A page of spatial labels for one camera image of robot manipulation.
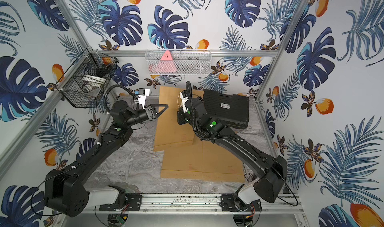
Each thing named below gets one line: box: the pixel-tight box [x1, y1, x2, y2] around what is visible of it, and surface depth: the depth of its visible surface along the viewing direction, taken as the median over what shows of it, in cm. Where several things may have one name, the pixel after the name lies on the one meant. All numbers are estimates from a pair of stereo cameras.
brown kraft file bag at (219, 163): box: [201, 140, 245, 183], surface depth 87 cm
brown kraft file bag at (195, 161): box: [160, 136, 216, 181], surface depth 89 cm
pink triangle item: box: [157, 50, 177, 73], surface depth 92 cm
